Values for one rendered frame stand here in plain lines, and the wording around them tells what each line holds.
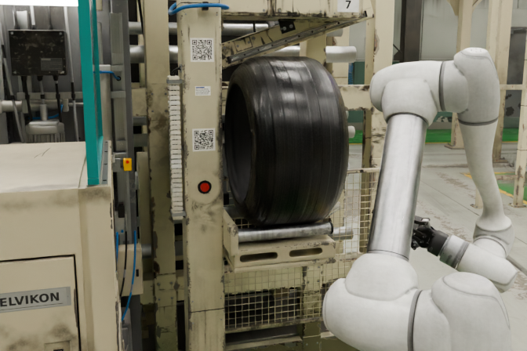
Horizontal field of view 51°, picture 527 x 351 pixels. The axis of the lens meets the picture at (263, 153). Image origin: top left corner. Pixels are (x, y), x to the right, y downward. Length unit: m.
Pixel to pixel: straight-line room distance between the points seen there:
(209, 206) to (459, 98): 0.88
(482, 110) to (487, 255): 0.46
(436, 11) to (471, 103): 10.60
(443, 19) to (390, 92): 10.65
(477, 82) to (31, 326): 1.12
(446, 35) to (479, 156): 10.61
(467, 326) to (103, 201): 0.74
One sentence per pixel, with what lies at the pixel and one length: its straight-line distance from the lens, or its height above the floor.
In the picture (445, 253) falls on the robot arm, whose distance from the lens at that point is 1.73.
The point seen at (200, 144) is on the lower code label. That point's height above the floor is 1.20.
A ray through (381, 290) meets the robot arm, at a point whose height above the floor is 0.99.
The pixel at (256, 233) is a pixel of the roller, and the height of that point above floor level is 0.91.
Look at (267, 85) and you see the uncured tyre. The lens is 1.72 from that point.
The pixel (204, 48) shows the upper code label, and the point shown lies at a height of 1.52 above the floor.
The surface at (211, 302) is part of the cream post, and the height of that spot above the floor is 0.65.
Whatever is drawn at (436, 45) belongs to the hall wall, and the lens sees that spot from 12.04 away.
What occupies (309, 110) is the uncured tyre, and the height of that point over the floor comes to 1.33.
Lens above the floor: 1.49
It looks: 10 degrees down
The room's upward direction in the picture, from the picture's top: straight up
